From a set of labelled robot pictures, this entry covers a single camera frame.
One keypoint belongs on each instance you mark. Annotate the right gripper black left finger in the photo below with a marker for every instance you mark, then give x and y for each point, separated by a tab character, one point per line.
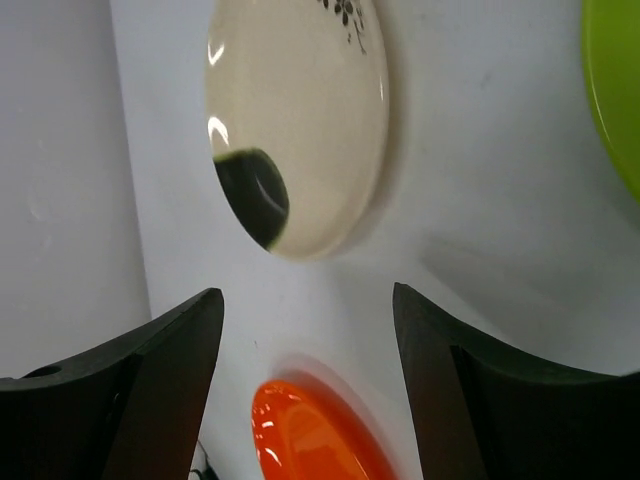
130	408

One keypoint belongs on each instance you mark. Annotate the green plate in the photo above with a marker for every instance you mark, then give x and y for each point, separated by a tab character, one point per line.
610	60

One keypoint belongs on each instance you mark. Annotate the cream plate with leaf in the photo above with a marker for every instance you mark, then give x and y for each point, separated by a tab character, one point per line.
297	110

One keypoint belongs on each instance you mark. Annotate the orange plate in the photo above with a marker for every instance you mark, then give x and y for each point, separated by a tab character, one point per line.
307	431

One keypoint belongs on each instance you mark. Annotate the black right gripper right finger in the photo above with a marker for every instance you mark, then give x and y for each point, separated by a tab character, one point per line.
483	409

